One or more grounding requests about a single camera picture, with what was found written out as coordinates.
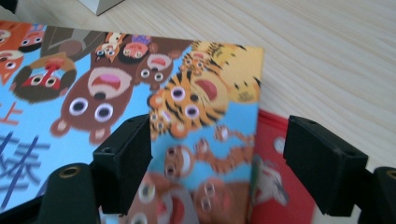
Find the white expandable book rack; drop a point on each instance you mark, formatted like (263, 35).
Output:
(99, 6)

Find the red picture book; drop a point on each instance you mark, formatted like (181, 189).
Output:
(299, 199)

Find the animal faces picture book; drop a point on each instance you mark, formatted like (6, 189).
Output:
(124, 77)

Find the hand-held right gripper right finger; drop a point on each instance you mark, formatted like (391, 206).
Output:
(327, 168)

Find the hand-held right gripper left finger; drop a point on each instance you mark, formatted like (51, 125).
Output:
(123, 161)

